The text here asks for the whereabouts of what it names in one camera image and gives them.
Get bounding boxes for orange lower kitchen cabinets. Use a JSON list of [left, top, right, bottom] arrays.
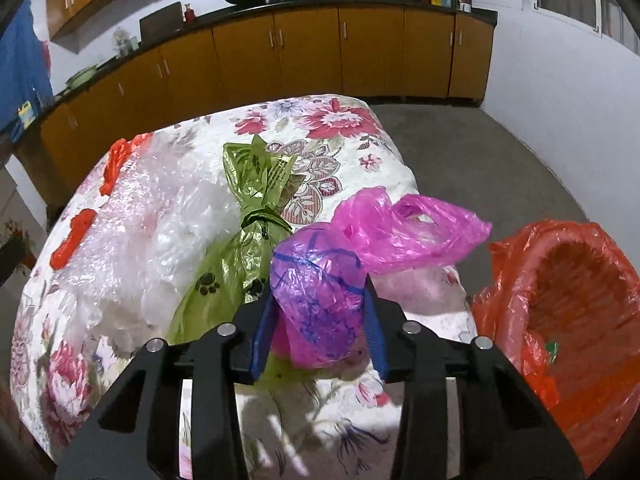
[[14, 3, 498, 205]]

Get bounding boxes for green paw print bag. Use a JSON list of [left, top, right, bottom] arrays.
[[166, 136, 295, 344]]

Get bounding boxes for green pot on counter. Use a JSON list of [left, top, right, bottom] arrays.
[[65, 65, 99, 90]]

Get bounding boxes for blue hanging cloth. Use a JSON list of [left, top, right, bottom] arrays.
[[0, 0, 54, 143]]

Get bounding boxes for pink purple plastic bag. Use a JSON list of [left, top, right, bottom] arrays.
[[269, 186, 492, 370]]

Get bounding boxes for floral white tablecloth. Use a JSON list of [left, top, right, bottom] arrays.
[[10, 94, 476, 479]]

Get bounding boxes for clear bubble wrap sheet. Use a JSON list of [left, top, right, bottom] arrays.
[[58, 130, 240, 352]]

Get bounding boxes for potted flower plant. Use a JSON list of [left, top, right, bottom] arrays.
[[0, 220, 37, 284]]

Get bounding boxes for orange plastic bag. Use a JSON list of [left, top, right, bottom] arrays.
[[49, 133, 152, 271]]

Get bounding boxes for glass jars on counter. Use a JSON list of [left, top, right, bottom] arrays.
[[113, 27, 139, 58]]

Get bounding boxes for red trash basket with liner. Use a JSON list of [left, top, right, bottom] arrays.
[[472, 220, 639, 474]]

